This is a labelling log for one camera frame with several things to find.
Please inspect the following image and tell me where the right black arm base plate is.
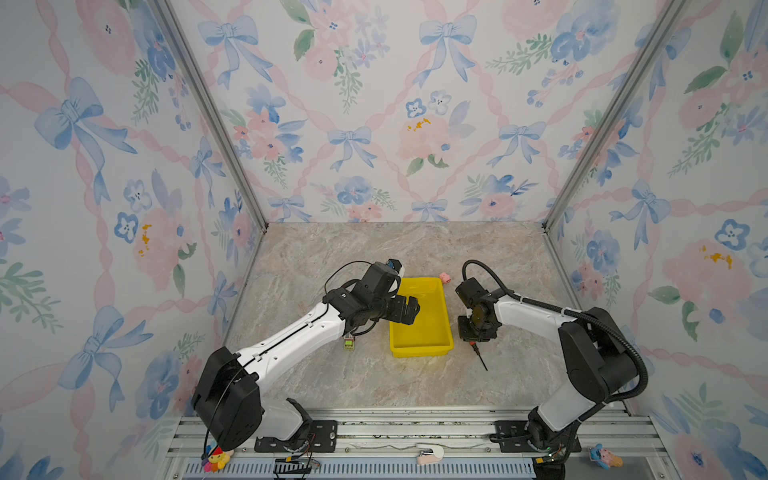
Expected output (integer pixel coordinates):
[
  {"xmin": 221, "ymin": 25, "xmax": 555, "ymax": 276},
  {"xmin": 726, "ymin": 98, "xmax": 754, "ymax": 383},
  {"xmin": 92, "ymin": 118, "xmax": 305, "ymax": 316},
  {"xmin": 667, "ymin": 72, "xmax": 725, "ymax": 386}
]
[{"xmin": 489, "ymin": 420, "xmax": 582, "ymax": 455}]

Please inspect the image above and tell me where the left aluminium corner post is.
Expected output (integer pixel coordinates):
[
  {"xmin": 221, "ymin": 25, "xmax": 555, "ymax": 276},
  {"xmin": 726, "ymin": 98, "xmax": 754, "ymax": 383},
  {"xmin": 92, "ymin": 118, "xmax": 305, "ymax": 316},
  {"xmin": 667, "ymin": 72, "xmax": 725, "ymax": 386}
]
[{"xmin": 148, "ymin": 0, "xmax": 268, "ymax": 234}]

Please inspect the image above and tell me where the right aluminium corner post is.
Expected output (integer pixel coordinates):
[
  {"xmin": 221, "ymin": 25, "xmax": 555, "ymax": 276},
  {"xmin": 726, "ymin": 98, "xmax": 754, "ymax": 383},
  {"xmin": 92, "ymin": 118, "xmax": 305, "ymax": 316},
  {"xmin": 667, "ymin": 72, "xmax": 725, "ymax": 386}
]
[{"xmin": 542, "ymin": 0, "xmax": 689, "ymax": 234}]

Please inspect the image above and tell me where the rainbow flower plush toy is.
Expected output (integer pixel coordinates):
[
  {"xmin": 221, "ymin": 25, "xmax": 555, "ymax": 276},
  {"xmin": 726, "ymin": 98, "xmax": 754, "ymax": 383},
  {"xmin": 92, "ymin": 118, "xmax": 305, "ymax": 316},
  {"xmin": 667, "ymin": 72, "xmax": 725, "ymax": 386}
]
[{"xmin": 201, "ymin": 445, "xmax": 232, "ymax": 473}]

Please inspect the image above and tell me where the aluminium front rail frame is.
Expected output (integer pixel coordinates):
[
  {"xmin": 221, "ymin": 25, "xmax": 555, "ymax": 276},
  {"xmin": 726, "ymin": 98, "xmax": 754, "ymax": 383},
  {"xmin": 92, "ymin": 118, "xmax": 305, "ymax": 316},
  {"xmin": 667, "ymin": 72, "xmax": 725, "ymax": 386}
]
[{"xmin": 155, "ymin": 404, "xmax": 680, "ymax": 479}]

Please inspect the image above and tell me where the blue pink small toy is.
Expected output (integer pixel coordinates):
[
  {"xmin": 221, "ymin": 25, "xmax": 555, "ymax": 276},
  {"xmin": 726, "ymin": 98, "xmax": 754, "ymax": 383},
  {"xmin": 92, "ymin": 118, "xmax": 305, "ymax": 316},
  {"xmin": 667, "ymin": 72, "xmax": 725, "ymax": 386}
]
[{"xmin": 589, "ymin": 444, "xmax": 624, "ymax": 470}]

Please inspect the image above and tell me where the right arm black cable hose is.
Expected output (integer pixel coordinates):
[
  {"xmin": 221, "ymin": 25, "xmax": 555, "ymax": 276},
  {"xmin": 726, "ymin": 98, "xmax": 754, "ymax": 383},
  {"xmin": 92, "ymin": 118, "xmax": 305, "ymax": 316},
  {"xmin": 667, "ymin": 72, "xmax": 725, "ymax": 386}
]
[{"xmin": 460, "ymin": 259, "xmax": 650, "ymax": 403}]

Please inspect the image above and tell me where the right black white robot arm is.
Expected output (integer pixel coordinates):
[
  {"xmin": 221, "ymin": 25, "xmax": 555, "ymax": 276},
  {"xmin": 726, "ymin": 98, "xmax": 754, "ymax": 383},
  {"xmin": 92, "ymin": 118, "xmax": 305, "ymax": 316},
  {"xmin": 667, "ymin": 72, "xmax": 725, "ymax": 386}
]
[{"xmin": 456, "ymin": 278, "xmax": 649, "ymax": 452}]

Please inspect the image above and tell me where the aluminium corner post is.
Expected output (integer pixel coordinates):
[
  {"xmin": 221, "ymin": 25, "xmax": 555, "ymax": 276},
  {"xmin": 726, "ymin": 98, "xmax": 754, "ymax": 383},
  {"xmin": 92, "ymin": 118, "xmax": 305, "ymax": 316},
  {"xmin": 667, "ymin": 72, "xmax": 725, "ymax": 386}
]
[
  {"xmin": 148, "ymin": 0, "xmax": 268, "ymax": 234},
  {"xmin": 542, "ymin": 0, "xmax": 689, "ymax": 234}
]

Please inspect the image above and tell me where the red handled screwdriver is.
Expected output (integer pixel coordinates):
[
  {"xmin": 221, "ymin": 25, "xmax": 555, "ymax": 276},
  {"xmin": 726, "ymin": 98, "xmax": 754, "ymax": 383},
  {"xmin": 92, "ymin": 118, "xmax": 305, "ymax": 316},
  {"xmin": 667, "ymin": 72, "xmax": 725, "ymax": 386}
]
[{"xmin": 469, "ymin": 341, "xmax": 489, "ymax": 371}]

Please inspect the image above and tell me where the small green grey toy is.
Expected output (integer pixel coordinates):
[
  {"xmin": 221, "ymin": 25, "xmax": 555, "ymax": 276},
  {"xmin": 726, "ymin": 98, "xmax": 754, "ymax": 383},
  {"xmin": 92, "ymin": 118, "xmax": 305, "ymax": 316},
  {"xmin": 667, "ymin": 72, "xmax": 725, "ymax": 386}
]
[{"xmin": 343, "ymin": 335, "xmax": 355, "ymax": 351}]

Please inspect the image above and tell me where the yellow plastic bin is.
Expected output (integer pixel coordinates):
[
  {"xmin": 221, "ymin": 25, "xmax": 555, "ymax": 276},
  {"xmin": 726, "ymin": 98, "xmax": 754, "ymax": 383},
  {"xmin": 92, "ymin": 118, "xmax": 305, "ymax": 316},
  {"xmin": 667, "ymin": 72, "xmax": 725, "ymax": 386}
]
[{"xmin": 389, "ymin": 277, "xmax": 454, "ymax": 358}]

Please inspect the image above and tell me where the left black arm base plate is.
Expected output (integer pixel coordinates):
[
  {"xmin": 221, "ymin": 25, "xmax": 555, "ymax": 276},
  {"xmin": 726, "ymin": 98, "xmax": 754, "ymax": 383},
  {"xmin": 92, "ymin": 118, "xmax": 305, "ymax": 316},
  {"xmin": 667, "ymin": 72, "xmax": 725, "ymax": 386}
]
[{"xmin": 254, "ymin": 420, "xmax": 338, "ymax": 454}]

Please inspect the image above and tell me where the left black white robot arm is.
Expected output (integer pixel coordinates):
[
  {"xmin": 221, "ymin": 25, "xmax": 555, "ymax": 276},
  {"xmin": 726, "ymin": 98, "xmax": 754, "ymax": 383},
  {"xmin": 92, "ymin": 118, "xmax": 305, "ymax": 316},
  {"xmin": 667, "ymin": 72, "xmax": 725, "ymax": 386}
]
[{"xmin": 191, "ymin": 259, "xmax": 420, "ymax": 451}]

